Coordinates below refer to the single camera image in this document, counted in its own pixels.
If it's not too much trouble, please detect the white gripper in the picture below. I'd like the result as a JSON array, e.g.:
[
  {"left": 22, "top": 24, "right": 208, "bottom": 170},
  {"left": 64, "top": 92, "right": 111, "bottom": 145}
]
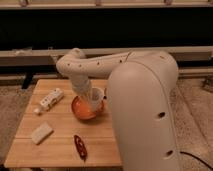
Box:
[{"left": 71, "top": 75, "right": 92, "bottom": 100}]

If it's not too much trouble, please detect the white ceramic cup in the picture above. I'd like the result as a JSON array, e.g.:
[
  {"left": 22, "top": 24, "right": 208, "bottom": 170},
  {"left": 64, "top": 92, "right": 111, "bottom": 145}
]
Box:
[{"left": 89, "top": 87, "right": 104, "bottom": 111}]

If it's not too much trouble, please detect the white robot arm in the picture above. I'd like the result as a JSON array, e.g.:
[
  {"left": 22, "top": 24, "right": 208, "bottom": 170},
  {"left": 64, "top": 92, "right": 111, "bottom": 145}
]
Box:
[{"left": 56, "top": 48, "right": 182, "bottom": 171}]

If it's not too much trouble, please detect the orange ceramic bowl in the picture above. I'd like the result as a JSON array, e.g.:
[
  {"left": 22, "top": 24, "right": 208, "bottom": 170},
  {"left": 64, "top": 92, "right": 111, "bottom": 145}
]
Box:
[{"left": 71, "top": 96, "right": 104, "bottom": 120}]

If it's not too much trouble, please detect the white plastic bottle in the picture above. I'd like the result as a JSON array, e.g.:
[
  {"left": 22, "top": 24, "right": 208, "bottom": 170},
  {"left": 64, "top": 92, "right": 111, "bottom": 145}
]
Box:
[{"left": 34, "top": 88, "right": 64, "bottom": 115}]

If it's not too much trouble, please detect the wooden table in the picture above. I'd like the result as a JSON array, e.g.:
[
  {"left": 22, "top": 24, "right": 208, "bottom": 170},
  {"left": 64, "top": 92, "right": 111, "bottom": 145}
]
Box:
[{"left": 5, "top": 79, "right": 121, "bottom": 168}]

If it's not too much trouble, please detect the white sponge block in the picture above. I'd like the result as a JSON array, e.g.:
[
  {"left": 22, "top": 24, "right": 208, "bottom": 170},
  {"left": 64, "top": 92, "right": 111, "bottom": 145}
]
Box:
[{"left": 30, "top": 122, "right": 54, "bottom": 145}]

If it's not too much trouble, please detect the dark red snack packet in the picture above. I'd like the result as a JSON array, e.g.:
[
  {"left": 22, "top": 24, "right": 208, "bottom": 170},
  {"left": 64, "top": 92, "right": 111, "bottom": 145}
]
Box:
[{"left": 74, "top": 135, "right": 87, "bottom": 161}]

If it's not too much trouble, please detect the black cable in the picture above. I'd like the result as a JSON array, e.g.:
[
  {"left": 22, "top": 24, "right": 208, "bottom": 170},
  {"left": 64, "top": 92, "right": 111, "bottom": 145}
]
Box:
[{"left": 179, "top": 151, "right": 213, "bottom": 170}]

